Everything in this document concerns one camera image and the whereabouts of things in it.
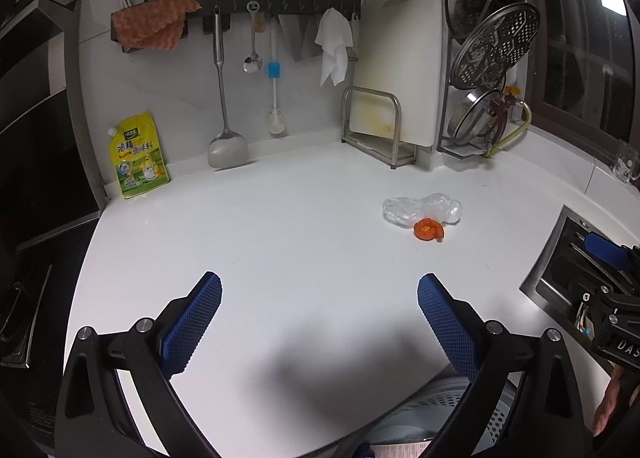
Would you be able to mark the white hanging cloth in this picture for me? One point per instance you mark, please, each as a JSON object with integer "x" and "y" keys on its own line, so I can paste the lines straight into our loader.
{"x": 334, "y": 37}

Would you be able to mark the perforated steel steamer plate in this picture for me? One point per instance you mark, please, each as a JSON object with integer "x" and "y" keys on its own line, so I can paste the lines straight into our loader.
{"x": 495, "y": 46}

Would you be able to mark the small steel ladle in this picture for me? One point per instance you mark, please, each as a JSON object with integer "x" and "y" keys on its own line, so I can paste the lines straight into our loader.
{"x": 253, "y": 63}

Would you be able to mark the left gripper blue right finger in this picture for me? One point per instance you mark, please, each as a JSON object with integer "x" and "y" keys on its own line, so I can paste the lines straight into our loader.
{"x": 545, "y": 418}

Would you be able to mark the clear plastic bag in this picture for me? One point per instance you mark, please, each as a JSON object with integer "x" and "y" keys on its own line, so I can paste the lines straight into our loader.
{"x": 407, "y": 211}

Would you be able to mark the steel pot lid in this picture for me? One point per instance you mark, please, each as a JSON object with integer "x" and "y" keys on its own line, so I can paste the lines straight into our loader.
{"x": 471, "y": 116}

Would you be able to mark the yellow seasoning pouch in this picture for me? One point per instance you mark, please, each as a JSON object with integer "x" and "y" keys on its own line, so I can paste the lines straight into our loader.
{"x": 136, "y": 156}

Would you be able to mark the steel cutting board stand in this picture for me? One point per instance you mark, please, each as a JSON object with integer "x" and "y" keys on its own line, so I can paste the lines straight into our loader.
{"x": 389, "y": 150}

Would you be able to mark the black lid rack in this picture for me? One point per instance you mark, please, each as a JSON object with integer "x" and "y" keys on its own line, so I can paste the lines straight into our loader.
{"x": 492, "y": 136}

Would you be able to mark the person's hand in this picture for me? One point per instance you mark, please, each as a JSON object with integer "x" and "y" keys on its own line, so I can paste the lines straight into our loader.
{"x": 608, "y": 403}

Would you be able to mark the steel spatula turner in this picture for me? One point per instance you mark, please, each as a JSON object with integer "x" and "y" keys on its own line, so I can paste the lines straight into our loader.
{"x": 229, "y": 149}

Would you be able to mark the gas valve orange knob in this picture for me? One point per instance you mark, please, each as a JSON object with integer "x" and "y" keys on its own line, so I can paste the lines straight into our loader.
{"x": 502, "y": 102}

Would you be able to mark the black wall utensil rack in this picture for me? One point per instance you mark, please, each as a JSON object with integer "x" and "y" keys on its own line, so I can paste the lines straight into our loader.
{"x": 349, "y": 8}

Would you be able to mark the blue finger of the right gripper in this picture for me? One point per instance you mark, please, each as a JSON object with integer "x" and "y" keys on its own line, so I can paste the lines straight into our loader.
{"x": 616, "y": 256}

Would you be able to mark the white cutting board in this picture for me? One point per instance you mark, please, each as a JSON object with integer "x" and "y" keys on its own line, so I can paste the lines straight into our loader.
{"x": 400, "y": 52}

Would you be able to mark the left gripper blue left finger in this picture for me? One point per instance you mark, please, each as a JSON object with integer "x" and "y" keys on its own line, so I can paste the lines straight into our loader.
{"x": 93, "y": 418}

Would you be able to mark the orange dish cloth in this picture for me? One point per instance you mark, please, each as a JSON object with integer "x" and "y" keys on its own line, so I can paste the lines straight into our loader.
{"x": 156, "y": 24}

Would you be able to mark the white brush blue collar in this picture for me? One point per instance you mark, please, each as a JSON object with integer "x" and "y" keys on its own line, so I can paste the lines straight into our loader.
{"x": 275, "y": 122}

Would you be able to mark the clear glass mug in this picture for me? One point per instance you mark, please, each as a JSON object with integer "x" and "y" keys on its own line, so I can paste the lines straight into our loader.
{"x": 626, "y": 166}

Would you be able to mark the grey perforated trash bin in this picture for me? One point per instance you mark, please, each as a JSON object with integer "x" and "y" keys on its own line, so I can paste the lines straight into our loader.
{"x": 410, "y": 426}

